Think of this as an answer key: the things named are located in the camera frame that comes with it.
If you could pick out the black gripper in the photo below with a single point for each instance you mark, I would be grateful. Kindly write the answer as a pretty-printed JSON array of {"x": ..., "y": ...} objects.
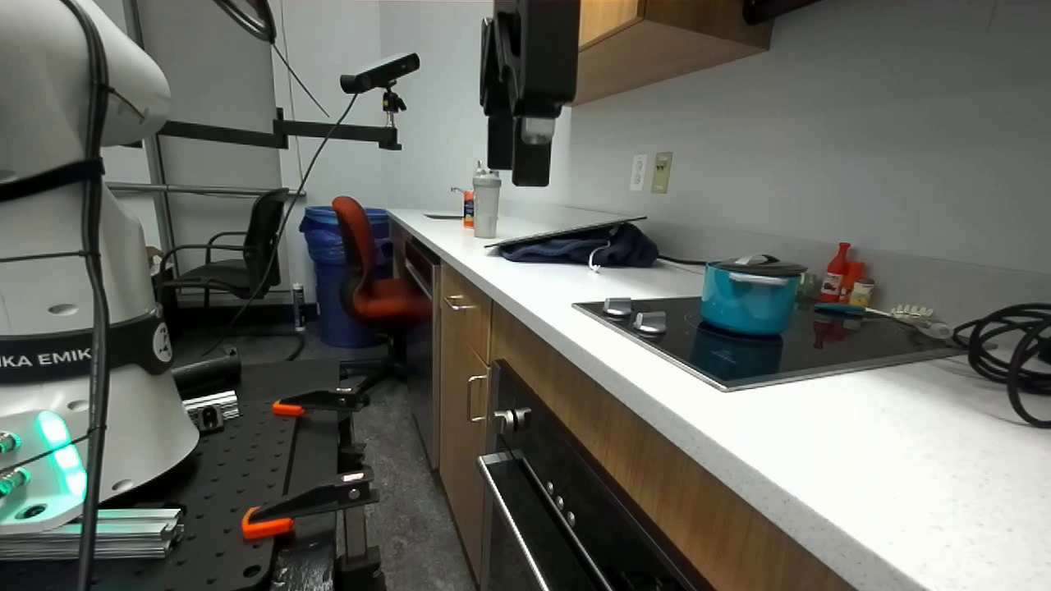
[{"x": 528, "y": 77}]

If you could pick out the dark pot lid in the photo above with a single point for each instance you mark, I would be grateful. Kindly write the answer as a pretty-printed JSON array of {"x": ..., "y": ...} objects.
[{"x": 761, "y": 267}]

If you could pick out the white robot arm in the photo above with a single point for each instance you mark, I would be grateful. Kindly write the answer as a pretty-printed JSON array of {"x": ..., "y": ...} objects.
[{"x": 88, "y": 394}]

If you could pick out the blue pot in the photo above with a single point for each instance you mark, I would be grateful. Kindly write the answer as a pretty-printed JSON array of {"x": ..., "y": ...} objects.
[{"x": 748, "y": 302}]

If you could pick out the black glass stove top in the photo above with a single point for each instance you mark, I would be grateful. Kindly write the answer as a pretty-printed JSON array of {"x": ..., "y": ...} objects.
[{"x": 813, "y": 345}]

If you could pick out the wooden upper cabinet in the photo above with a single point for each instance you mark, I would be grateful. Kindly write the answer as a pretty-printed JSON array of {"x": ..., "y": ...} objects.
[{"x": 631, "y": 44}]

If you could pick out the white tumbler bottle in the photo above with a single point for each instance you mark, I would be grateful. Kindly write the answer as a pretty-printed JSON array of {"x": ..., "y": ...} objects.
[{"x": 484, "y": 206}]

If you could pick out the dark blue cloth bag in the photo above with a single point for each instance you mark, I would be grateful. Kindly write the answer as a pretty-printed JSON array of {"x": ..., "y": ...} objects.
[{"x": 608, "y": 243}]

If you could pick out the orange office chair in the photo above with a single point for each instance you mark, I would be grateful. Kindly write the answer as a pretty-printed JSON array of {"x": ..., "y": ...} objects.
[{"x": 373, "y": 295}]

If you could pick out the blue trash bin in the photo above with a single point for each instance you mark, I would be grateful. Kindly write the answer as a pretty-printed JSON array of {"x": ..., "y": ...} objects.
[{"x": 327, "y": 254}]

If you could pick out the black office chair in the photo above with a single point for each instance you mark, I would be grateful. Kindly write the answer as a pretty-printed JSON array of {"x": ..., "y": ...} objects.
[{"x": 233, "y": 261}]

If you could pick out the red sauce bottle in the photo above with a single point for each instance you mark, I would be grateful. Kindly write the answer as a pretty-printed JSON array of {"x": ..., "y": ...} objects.
[{"x": 847, "y": 278}]

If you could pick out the black oven front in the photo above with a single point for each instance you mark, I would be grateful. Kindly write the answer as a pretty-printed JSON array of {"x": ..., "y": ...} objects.
[{"x": 559, "y": 521}]

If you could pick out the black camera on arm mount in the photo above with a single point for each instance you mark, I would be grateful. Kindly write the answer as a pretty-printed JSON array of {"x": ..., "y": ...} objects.
[{"x": 283, "y": 128}]

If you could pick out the orange handled clamp rear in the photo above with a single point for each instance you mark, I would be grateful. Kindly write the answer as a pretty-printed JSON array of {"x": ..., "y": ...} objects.
[{"x": 327, "y": 399}]

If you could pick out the orange handled clamp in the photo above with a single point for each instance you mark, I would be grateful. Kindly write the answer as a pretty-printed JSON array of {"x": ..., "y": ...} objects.
[
  {"x": 278, "y": 521},
  {"x": 327, "y": 399}
]

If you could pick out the orange handled clamp front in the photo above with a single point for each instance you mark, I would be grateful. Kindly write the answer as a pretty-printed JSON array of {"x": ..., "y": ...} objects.
[{"x": 278, "y": 521}]

